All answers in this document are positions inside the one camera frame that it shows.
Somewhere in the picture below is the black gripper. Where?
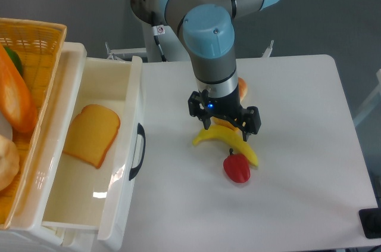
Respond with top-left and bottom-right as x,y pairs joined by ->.
188,88 -> 261,142

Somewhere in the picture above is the white drawer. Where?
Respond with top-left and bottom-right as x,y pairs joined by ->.
42,56 -> 145,250

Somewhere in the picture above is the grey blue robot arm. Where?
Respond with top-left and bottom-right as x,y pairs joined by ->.
140,0 -> 280,139

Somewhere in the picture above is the white drawer cabinet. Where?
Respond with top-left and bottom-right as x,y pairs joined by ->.
0,42 -> 140,252

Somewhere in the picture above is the yellow toy banana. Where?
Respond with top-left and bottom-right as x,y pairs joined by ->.
192,125 -> 259,167

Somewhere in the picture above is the yellow toy bell pepper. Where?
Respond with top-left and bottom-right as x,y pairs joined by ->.
212,117 -> 239,132

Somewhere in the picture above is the red toy bell pepper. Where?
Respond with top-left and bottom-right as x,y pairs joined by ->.
223,148 -> 251,183

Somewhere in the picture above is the knotted bread roll toy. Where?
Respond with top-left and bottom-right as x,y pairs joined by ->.
238,77 -> 248,101

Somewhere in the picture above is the toast bread slice toy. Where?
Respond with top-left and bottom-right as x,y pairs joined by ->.
63,104 -> 120,169

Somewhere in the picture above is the black device at edge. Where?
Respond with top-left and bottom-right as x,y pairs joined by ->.
358,208 -> 380,239

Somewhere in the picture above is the orange woven plastic basket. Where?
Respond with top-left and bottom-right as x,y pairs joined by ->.
1,18 -> 67,230

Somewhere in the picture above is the long baguette toy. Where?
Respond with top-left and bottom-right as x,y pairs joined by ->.
1,45 -> 38,133

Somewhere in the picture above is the round bread bun toy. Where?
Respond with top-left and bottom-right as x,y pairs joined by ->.
0,135 -> 20,190

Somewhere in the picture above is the green toy vegetable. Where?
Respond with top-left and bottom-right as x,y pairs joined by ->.
4,46 -> 23,76

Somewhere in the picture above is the black top drawer handle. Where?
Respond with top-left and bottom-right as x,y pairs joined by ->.
129,123 -> 146,181

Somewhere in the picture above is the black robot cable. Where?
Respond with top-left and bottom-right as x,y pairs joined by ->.
150,10 -> 168,63

